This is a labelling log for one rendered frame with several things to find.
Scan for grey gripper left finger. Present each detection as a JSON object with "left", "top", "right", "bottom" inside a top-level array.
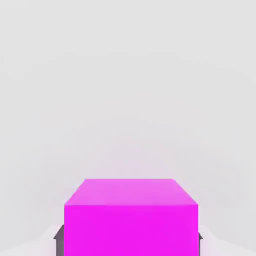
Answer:
[{"left": 29, "top": 224, "right": 65, "bottom": 256}]

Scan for small magenta cube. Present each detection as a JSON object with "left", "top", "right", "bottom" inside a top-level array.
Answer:
[{"left": 64, "top": 178, "right": 200, "bottom": 256}]

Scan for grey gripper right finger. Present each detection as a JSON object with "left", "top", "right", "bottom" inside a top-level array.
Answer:
[{"left": 197, "top": 225, "right": 227, "bottom": 256}]

